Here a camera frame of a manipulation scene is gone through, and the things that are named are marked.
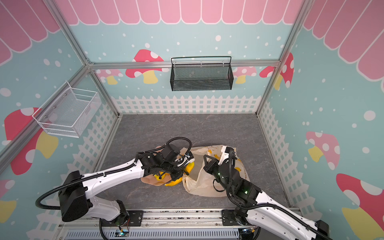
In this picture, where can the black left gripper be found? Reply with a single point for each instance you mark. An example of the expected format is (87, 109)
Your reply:
(179, 174)

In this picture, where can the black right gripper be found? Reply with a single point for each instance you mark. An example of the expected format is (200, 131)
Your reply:
(211, 165)

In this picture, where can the yellow banana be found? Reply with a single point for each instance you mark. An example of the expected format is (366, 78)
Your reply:
(188, 169)

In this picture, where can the beige plastic bag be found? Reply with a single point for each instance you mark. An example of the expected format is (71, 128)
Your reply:
(199, 182)

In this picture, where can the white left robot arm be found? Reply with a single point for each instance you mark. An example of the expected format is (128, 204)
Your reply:
(77, 197)

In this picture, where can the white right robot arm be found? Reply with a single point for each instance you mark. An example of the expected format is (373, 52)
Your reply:
(254, 207)

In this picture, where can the pink scalloped fruit bowl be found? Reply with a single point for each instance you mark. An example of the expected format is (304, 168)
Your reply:
(153, 180)

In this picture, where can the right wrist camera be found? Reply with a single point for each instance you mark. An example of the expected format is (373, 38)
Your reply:
(226, 152)

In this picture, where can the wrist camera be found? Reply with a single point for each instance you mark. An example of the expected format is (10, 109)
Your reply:
(226, 152)
(173, 155)

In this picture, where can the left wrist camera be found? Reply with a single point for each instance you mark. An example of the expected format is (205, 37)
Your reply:
(173, 155)

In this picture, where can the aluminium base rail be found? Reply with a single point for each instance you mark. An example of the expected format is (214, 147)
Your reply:
(165, 224)

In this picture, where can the black mesh wall basket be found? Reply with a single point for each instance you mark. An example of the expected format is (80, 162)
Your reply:
(209, 73)

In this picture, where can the white wire wall basket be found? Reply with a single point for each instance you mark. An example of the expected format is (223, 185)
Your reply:
(68, 112)

